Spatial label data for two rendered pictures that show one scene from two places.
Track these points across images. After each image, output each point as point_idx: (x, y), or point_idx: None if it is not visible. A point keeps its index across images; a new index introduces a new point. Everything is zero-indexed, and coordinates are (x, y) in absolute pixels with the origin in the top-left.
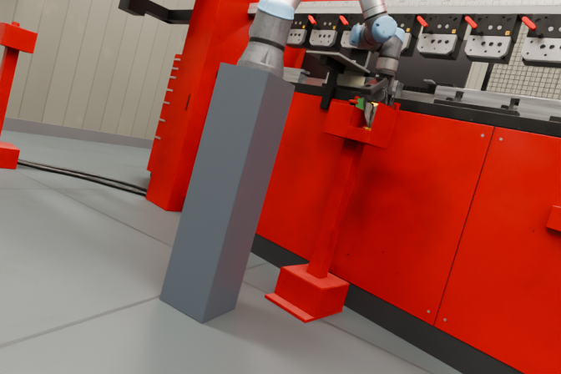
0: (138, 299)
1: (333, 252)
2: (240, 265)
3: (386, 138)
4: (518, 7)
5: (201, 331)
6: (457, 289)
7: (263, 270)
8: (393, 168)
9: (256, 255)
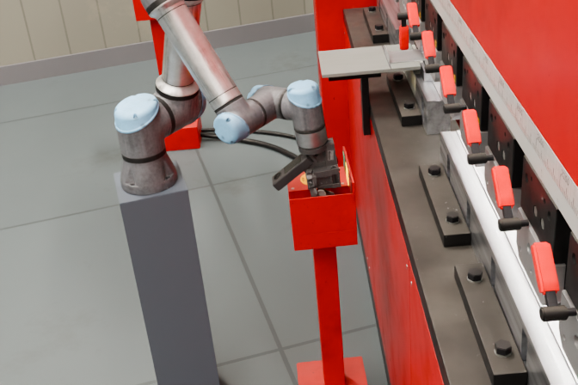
0: (138, 381)
1: (342, 361)
2: (201, 370)
3: (345, 232)
4: (458, 33)
5: None
6: None
7: (346, 341)
8: (390, 263)
9: (372, 310)
